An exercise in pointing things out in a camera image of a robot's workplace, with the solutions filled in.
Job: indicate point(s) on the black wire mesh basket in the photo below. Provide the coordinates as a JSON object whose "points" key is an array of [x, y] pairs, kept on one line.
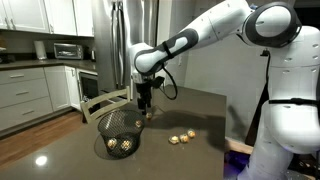
{"points": [[120, 124]]}

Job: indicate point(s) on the toaster oven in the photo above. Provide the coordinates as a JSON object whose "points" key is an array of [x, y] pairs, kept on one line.
{"points": [[68, 51]]}

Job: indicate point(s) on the stainless steel refrigerator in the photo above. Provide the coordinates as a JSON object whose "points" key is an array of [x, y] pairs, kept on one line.
{"points": [[119, 24]]}

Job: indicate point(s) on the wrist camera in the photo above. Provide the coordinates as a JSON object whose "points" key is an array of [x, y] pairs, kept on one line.
{"points": [[157, 82]]}

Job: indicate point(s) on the white kitchen cabinets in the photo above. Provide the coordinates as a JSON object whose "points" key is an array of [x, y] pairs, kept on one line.
{"points": [[30, 93], [62, 17]]}

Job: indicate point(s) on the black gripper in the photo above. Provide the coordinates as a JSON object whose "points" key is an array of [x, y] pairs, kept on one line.
{"points": [[144, 91]]}

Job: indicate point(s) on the white lower kitchen cabinets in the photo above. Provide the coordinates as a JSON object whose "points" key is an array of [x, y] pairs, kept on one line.
{"points": [[30, 93]]}

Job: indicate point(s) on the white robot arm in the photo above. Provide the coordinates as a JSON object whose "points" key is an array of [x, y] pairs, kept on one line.
{"points": [[288, 111]]}

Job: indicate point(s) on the burger candy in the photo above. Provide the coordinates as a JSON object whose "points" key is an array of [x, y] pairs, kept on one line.
{"points": [[191, 133], [149, 116], [111, 143], [138, 123]]}

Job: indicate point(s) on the paper towel roll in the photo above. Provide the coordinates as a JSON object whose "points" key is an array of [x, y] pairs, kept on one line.
{"points": [[40, 50]]}

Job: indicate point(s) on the built-in black oven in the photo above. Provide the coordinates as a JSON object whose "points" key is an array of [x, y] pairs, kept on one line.
{"points": [[89, 86]]}

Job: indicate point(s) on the wooden chair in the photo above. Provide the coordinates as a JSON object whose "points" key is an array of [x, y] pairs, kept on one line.
{"points": [[100, 105]]}

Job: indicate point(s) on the white upper kitchen cabinets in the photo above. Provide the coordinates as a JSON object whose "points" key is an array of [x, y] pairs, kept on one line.
{"points": [[62, 17]]}

